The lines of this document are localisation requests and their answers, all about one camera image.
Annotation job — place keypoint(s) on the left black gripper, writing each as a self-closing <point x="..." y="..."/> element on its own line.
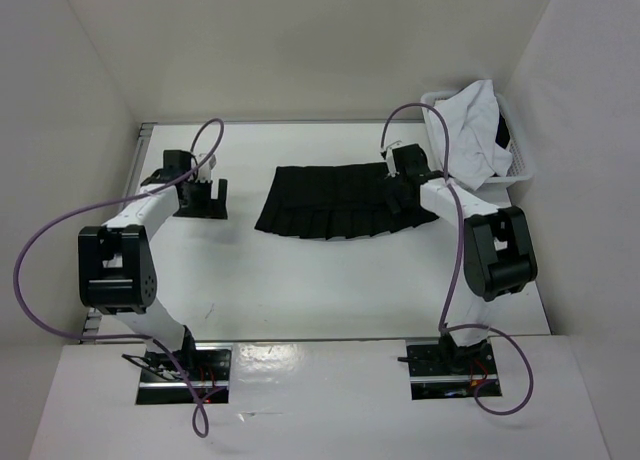
<point x="211" y="208"/>

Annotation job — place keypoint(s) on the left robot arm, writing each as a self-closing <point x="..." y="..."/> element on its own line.
<point x="117" y="275"/>

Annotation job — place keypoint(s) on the white skirt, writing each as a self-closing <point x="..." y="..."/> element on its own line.
<point x="465" y="128"/>

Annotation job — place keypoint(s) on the black pleated skirt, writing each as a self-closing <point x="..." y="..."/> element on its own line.
<point x="325" y="202"/>

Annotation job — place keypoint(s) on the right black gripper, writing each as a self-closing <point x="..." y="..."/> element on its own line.
<point x="391" y="186"/>

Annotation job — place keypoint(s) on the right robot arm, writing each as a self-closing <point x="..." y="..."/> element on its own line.
<point x="494" y="252"/>

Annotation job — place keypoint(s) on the white plastic basket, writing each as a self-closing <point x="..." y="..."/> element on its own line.
<point x="522" y="168"/>

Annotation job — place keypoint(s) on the black garment in basket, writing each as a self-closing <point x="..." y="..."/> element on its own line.
<point x="503" y="136"/>

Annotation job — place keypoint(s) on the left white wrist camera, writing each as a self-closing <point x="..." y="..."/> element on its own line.
<point x="204" y="174"/>

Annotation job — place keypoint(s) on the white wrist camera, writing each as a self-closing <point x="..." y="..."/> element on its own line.
<point x="387" y="152"/>
<point x="204" y="174"/>

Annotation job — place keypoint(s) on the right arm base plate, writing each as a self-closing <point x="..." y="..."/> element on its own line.
<point x="440" y="370"/>

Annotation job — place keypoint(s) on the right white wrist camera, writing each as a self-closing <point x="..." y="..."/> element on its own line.
<point x="387" y="152"/>

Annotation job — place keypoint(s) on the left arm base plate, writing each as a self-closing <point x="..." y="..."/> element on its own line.
<point x="160" y="383"/>

